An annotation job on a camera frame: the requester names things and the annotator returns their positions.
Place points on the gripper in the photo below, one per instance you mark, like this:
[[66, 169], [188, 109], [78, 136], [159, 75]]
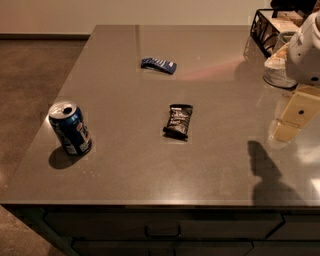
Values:
[[305, 56]]

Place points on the blue rxbar blueberry wrapper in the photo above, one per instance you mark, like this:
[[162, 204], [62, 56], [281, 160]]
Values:
[[160, 65]]

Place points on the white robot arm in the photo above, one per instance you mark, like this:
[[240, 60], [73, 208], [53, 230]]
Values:
[[301, 59]]

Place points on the black rxbar chocolate wrapper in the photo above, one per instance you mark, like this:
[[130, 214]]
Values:
[[179, 120]]

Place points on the blue soda can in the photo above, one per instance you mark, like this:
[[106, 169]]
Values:
[[66, 119]]

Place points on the mesh wire cup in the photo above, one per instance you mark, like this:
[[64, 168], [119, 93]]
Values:
[[275, 66]]

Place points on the black wire basket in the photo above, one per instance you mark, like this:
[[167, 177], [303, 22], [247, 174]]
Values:
[[267, 24]]

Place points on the dark cabinet drawer handle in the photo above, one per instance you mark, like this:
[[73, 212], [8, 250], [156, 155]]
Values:
[[162, 232]]

